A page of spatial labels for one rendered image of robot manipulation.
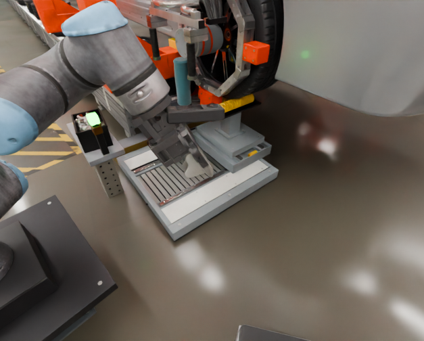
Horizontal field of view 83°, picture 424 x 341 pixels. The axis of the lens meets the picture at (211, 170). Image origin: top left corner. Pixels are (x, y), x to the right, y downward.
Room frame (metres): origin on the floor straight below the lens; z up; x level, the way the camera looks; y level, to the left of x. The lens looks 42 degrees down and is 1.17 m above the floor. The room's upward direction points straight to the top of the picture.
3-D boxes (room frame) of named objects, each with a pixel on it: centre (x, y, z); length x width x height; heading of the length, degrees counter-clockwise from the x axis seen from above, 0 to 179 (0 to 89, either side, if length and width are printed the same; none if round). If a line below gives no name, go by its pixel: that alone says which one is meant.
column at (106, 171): (1.10, 0.65, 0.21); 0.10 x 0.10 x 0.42; 37
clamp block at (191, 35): (1.11, 0.06, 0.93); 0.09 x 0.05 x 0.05; 127
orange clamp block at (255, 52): (1.12, -0.19, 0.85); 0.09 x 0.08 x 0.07; 37
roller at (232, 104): (1.34, -0.15, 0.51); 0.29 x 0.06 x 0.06; 127
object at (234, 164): (1.47, -0.13, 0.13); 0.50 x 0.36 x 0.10; 37
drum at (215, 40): (1.33, 0.06, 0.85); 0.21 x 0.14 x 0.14; 127
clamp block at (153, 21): (1.38, 0.27, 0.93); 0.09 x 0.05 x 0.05; 127
